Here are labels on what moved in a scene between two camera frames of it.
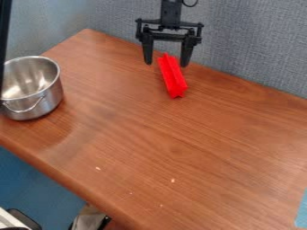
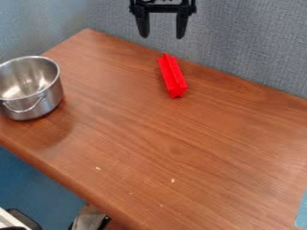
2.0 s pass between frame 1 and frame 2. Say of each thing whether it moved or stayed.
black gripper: moved
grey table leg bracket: stayed
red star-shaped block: stayed
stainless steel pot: stayed
